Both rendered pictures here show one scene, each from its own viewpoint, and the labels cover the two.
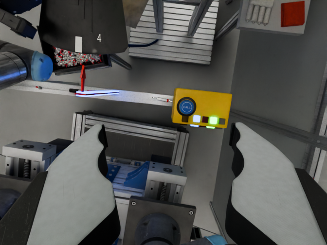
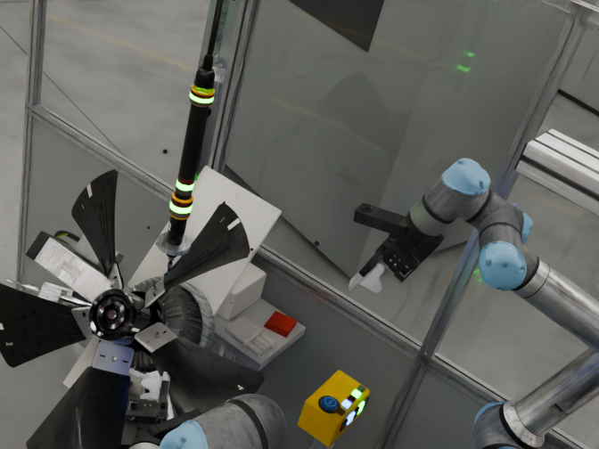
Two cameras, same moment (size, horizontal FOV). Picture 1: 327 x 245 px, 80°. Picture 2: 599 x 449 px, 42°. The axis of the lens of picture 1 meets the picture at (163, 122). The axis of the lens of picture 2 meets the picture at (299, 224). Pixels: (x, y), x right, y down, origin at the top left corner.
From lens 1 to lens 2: 157 cm
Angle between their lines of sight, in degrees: 61
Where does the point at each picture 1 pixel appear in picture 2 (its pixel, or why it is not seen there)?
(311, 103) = (383, 348)
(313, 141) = (425, 359)
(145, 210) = not seen: outside the picture
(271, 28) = (282, 344)
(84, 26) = (223, 390)
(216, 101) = (338, 382)
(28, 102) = not seen: outside the picture
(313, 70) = (349, 334)
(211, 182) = not seen: outside the picture
